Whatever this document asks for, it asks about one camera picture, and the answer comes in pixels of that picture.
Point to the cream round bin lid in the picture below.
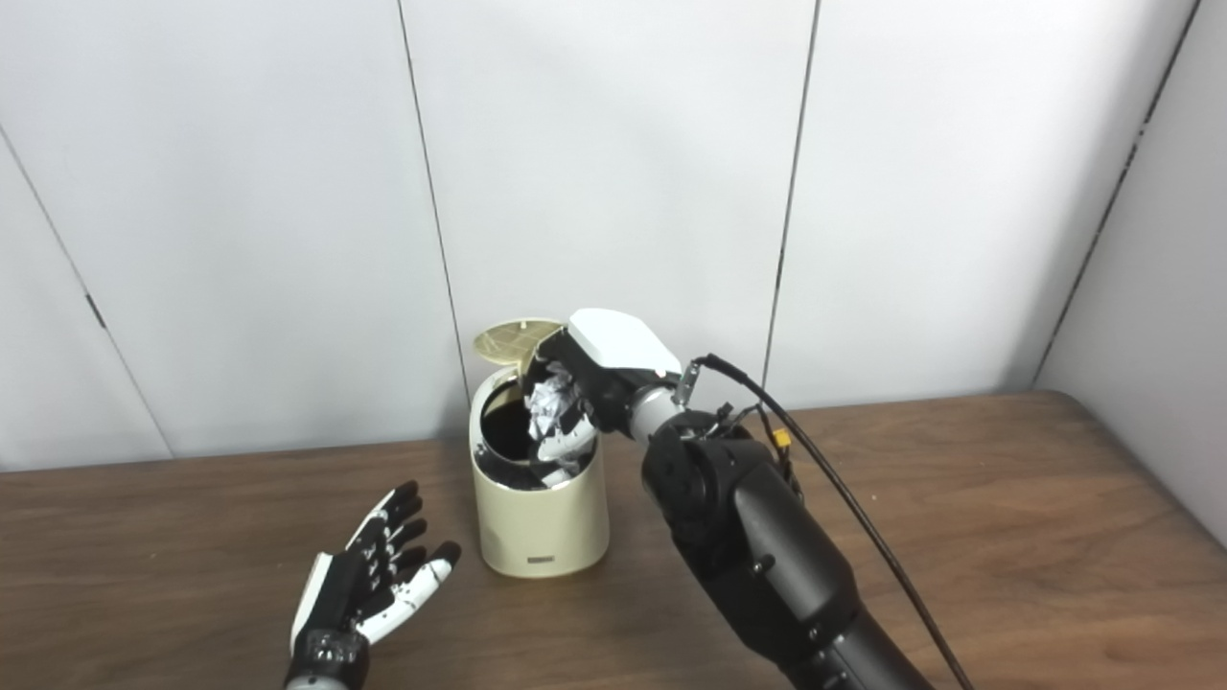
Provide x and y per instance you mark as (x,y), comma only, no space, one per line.
(506,340)

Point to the white paper ball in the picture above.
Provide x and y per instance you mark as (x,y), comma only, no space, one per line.
(551,402)

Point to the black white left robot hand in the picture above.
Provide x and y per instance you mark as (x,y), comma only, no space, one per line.
(350,589)

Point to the cream-colored round bin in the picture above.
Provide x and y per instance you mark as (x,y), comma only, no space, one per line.
(542,522)

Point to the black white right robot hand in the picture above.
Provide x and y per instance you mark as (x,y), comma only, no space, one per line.
(613,359)

